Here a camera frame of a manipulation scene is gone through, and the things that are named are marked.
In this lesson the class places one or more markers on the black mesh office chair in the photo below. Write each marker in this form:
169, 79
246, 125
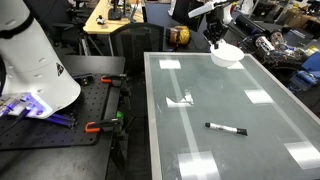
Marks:
136, 43

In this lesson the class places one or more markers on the white bowl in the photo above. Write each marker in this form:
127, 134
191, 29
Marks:
227, 55

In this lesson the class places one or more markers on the black workbench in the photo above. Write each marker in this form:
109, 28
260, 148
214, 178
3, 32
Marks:
66, 165

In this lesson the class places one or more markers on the small black box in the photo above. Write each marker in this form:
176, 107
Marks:
85, 80

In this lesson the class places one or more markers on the small white black object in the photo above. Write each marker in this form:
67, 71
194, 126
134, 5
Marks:
100, 20

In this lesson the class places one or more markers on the black monitor stand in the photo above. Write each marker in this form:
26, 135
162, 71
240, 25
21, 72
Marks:
115, 14

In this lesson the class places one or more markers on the blue bag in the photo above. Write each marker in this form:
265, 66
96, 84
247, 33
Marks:
301, 80

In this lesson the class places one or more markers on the black and white marker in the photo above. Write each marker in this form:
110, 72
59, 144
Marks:
226, 128

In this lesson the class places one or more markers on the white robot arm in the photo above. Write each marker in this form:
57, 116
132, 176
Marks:
33, 66

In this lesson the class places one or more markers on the black perforated breadboard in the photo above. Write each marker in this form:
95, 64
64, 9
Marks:
50, 135

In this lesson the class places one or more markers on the light wooden desk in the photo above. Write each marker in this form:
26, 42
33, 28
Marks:
96, 26

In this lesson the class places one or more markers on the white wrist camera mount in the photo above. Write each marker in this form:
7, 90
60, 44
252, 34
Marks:
201, 9

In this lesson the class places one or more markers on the blue box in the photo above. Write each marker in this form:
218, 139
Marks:
311, 61

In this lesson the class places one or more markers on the silver robot hand device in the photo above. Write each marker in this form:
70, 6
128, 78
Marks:
266, 43

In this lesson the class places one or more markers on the cardboard boxes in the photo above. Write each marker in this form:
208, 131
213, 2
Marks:
300, 18

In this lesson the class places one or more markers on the dark blue desk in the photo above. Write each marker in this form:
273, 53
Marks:
156, 13

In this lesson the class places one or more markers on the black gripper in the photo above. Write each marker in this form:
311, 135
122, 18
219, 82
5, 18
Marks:
216, 25

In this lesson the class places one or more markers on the small green object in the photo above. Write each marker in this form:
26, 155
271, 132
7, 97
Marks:
119, 115

